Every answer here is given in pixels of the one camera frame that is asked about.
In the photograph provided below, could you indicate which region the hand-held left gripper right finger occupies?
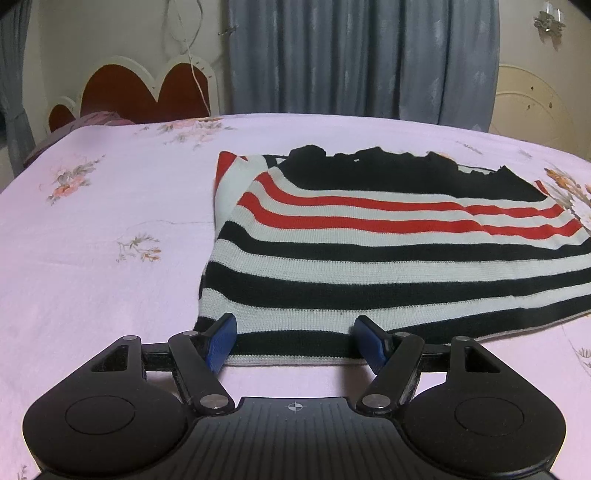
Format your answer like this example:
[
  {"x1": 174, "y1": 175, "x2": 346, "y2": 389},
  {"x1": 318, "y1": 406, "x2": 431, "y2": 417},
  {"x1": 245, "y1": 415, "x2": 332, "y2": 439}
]
[{"x1": 353, "y1": 315, "x2": 502, "y2": 414}]

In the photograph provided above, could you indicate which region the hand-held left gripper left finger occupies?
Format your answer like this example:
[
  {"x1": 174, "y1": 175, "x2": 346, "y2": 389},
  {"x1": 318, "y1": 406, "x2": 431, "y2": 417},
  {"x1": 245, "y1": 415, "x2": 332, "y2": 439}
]
[{"x1": 90, "y1": 313, "x2": 238, "y2": 414}]

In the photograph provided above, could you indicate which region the striped knit sweater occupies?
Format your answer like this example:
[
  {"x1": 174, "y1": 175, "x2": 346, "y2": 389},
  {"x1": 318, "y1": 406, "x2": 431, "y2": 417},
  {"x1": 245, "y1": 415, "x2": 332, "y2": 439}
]
[{"x1": 194, "y1": 145, "x2": 591, "y2": 366}]

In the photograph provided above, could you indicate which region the pink floral bedsheet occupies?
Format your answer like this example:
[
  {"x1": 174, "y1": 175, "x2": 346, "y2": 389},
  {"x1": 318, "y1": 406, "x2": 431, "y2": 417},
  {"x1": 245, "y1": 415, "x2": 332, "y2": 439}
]
[{"x1": 0, "y1": 113, "x2": 591, "y2": 480}]

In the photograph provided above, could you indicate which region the purple pillow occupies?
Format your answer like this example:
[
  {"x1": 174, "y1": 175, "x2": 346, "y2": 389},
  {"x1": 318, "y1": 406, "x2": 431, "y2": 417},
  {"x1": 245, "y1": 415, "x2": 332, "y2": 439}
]
[{"x1": 23, "y1": 111, "x2": 136, "y2": 168}]

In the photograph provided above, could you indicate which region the red scalloped headboard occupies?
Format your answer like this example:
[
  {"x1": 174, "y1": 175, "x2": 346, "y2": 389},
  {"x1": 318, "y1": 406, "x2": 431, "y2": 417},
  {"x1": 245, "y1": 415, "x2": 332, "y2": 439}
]
[{"x1": 48, "y1": 55, "x2": 219, "y2": 136}]

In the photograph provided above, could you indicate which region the cream arched headboard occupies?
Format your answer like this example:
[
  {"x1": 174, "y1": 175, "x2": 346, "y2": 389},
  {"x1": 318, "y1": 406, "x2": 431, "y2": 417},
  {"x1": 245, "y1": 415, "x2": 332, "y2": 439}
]
[{"x1": 487, "y1": 65, "x2": 579, "y2": 162}]

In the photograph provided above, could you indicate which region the wide blue curtain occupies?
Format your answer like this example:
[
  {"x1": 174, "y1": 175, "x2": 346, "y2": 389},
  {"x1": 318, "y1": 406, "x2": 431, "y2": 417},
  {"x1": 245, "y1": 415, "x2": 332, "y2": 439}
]
[{"x1": 224, "y1": 0, "x2": 502, "y2": 134}]

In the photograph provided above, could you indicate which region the narrow blue curtain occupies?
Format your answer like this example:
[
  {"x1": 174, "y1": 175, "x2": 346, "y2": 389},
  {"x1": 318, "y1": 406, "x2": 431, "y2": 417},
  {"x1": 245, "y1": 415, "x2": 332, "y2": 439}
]
[{"x1": 0, "y1": 0, "x2": 37, "y2": 178}]

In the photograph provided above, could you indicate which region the white cable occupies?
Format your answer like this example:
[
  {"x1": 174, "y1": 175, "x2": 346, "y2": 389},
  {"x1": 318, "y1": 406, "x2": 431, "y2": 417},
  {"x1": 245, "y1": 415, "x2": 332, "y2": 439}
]
[{"x1": 164, "y1": 0, "x2": 214, "y2": 117}]

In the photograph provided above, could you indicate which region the glass wall lamp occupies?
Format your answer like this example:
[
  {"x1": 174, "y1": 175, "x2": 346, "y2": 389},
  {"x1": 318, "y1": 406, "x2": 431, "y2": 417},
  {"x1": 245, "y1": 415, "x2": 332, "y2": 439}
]
[{"x1": 533, "y1": 0, "x2": 568, "y2": 37}]

